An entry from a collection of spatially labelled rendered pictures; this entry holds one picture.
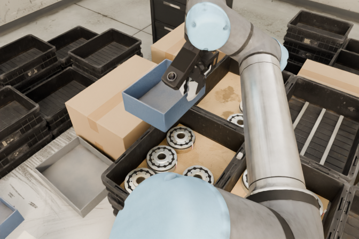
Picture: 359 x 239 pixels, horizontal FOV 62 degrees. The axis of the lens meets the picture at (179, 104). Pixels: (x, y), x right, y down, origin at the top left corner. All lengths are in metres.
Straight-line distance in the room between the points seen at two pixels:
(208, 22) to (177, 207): 0.33
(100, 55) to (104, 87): 0.96
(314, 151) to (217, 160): 0.35
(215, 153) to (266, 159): 0.64
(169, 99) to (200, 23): 0.42
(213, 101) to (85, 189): 0.60
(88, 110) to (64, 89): 0.99
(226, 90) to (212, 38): 0.78
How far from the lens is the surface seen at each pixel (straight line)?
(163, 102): 0.88
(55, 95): 2.10
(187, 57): 0.69
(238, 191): 0.99
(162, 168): 0.98
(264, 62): 0.55
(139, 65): 1.32
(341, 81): 1.46
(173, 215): 0.26
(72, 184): 1.20
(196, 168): 0.98
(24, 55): 2.37
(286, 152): 0.44
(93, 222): 1.11
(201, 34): 0.52
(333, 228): 0.90
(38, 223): 1.17
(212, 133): 1.07
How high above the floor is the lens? 1.67
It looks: 43 degrees down
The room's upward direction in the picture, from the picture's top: straight up
